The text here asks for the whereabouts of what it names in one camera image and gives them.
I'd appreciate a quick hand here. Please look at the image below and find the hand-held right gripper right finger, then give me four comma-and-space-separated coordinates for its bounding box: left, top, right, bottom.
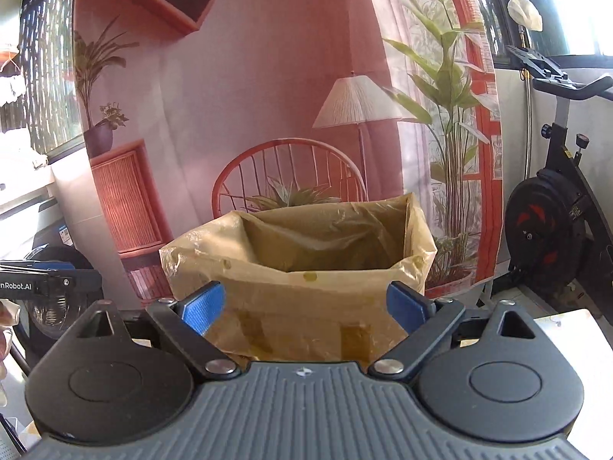
369, 282, 538, 377

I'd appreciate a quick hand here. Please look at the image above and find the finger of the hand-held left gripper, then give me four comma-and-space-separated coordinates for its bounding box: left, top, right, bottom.
37, 261, 103, 298

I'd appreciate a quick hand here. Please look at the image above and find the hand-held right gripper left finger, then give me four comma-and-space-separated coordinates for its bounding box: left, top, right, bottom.
72, 282, 243, 378

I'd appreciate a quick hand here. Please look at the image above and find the cardboard box with plastic liner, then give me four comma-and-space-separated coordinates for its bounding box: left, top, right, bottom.
159, 193, 438, 370

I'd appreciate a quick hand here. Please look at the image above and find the person's left hand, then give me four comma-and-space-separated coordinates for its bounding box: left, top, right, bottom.
0, 299, 20, 408

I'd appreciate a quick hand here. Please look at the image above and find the black exercise bike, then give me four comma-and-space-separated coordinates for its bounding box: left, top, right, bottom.
505, 44, 613, 317

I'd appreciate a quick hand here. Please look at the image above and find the window with metal grille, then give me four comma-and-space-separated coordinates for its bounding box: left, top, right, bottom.
19, 0, 86, 164

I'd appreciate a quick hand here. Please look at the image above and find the metal pipe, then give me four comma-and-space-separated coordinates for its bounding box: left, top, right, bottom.
523, 24, 533, 187

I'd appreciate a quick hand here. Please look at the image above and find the printed room backdrop cloth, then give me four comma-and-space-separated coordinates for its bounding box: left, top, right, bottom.
72, 0, 503, 298

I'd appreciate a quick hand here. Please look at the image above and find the white crumpled cloth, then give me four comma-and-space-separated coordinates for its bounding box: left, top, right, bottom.
508, 0, 544, 32

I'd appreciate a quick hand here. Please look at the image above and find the bright glass window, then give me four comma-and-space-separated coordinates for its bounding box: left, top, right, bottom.
479, 0, 613, 70

